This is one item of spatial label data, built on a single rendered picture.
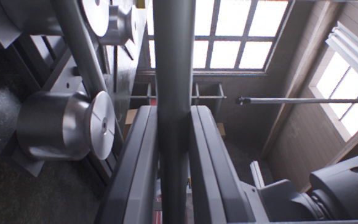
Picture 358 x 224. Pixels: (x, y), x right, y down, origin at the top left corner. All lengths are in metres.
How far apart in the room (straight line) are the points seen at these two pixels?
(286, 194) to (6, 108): 0.24
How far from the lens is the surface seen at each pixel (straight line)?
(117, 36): 0.28
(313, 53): 3.60
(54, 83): 0.19
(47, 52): 0.22
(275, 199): 0.19
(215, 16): 3.52
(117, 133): 0.20
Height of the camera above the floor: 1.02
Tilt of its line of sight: 2 degrees up
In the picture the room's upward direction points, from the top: 90 degrees clockwise
